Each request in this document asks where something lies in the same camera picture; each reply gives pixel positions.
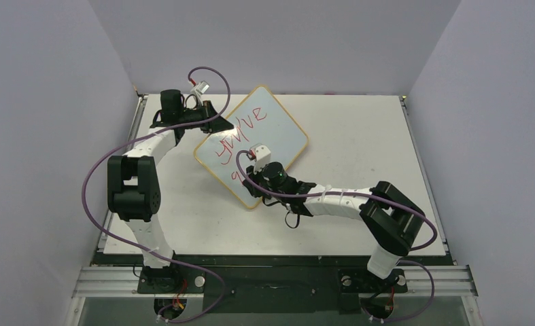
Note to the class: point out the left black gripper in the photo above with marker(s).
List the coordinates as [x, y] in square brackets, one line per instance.
[221, 124]

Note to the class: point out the aluminium rail frame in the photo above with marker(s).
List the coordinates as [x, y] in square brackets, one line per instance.
[115, 295]

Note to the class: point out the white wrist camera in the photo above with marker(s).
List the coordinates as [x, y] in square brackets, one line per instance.
[260, 156]
[199, 89]

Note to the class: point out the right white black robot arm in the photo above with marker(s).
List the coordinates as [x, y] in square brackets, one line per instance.
[392, 219]

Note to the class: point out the yellow framed whiteboard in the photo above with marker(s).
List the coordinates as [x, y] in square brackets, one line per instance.
[258, 119]

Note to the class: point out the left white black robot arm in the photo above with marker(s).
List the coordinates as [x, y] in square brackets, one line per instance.
[133, 188]

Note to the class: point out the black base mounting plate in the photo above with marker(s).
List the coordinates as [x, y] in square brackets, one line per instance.
[278, 284]

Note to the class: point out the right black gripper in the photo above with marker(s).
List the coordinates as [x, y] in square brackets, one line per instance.
[253, 182]

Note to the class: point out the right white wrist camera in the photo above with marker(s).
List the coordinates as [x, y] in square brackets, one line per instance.
[260, 156]

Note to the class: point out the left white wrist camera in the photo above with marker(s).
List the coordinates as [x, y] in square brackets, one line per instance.
[199, 89]

